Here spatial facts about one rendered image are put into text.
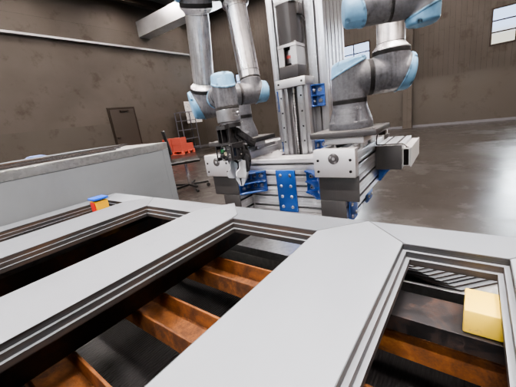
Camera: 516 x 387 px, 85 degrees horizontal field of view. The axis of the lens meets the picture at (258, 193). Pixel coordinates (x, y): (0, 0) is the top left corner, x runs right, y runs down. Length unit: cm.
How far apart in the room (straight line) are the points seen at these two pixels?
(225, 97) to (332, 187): 45
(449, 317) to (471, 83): 1126
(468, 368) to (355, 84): 79
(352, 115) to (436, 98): 1073
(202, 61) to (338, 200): 72
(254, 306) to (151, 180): 134
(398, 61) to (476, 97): 1068
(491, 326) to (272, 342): 31
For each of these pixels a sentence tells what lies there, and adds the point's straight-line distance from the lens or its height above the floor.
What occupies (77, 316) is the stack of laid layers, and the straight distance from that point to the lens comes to 62.
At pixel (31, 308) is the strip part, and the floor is 85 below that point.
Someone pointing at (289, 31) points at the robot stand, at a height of 142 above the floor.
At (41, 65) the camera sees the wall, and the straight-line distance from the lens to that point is 1188.
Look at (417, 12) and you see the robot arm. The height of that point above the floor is 130.
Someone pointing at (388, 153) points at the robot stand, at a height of 93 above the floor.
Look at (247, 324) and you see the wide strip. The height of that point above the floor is 85.
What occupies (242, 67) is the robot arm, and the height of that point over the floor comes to 129.
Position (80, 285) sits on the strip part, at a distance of 68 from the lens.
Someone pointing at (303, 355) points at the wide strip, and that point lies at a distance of 38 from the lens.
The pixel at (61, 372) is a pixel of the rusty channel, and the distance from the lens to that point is 78.
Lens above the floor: 112
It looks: 15 degrees down
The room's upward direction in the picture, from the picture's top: 8 degrees counter-clockwise
